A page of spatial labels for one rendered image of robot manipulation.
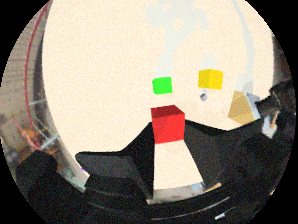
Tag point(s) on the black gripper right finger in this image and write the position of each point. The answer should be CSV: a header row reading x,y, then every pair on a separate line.
x,y
212,148

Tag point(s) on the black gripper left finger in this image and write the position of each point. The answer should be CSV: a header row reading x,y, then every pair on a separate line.
x,y
135,161

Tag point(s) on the red block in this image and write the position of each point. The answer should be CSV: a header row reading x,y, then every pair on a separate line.
x,y
168,124

